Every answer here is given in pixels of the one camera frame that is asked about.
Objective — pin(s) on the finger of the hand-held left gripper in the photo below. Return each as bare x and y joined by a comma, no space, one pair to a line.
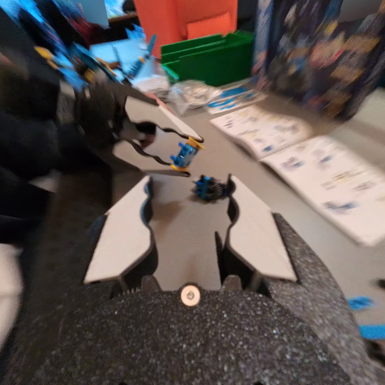
162,118
135,156

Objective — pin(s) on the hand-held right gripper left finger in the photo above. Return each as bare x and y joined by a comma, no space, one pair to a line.
120,240

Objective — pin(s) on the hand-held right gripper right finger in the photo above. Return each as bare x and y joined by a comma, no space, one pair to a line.
258,240

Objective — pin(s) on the yellow and blue brick assembly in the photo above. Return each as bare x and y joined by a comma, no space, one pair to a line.
185,155

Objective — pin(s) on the black and blue gear assembly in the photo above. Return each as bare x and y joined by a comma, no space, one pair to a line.
210,188

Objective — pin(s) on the person's left forearm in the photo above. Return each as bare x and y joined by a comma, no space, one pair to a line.
36,156

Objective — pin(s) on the grey desk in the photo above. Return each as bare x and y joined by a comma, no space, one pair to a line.
186,234

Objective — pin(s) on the blue and yellow toy model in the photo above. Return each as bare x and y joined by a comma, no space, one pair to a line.
78,66

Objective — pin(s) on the blue sticker sheet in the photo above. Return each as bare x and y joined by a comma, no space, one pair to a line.
231,99

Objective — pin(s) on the green plastic bin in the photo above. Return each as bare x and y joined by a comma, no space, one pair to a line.
210,63

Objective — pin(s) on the open instruction booklet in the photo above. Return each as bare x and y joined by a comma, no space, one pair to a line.
330,186

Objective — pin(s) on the orange felt bag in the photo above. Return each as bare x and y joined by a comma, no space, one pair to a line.
168,24

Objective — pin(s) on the pile of loose building pieces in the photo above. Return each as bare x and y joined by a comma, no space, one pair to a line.
361,303

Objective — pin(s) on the person's white shirt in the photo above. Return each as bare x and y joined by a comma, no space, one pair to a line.
9,294

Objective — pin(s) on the dark blue toy kit box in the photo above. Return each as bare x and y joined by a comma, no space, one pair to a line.
315,60

